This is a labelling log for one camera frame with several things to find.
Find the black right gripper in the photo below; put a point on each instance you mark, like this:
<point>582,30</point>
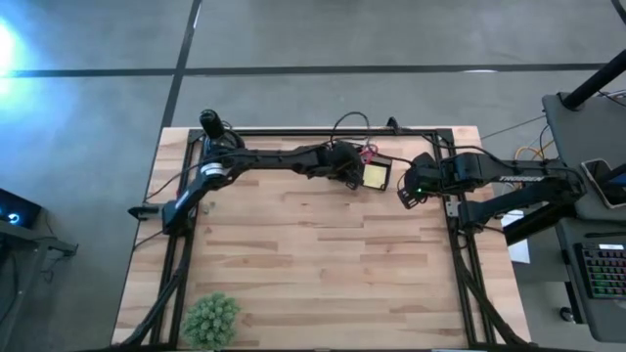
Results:
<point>425,173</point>

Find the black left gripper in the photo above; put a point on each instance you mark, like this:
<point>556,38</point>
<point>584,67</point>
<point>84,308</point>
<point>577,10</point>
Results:
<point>337,161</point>

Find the yellow sticky note pad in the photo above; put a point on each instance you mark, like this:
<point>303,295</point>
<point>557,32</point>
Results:
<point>374,177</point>

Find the black mesh desk organizer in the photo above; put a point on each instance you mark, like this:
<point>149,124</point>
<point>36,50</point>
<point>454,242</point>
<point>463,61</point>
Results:
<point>385,160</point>

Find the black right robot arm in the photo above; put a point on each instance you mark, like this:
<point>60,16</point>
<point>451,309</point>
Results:
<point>513,178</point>

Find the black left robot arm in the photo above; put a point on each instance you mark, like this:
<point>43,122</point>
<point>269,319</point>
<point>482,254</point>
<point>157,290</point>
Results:
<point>274,159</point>

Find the white paper sheet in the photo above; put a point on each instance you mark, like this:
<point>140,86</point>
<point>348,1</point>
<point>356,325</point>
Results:
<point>519,249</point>

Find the grey side desk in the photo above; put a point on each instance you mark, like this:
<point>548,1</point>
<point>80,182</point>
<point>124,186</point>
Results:
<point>577,127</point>

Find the black smartphone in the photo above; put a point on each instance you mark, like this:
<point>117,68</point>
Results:
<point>604,183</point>

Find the black desk caster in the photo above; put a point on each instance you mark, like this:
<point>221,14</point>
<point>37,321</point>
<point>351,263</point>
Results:
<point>567,314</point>

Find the green artificial plant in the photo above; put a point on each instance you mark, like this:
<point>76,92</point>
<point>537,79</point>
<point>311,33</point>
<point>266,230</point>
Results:
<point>211,320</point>

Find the backlit computer keyboard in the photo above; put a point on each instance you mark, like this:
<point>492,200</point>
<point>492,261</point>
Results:
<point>606,271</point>

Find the black table clamp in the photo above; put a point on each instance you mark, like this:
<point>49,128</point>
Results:
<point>142,212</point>

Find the black round pole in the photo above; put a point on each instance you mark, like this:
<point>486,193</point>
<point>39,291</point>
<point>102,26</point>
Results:
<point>594,80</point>

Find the black equipment stand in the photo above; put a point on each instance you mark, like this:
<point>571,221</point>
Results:
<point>29,239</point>

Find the black device with blue light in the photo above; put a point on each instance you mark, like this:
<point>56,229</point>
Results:
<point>19,207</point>

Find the silver frame bracket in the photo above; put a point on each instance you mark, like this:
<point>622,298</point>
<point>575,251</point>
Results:
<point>452,209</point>

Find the black aluminium table frame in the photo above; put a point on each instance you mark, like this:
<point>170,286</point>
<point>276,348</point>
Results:
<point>293,132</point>

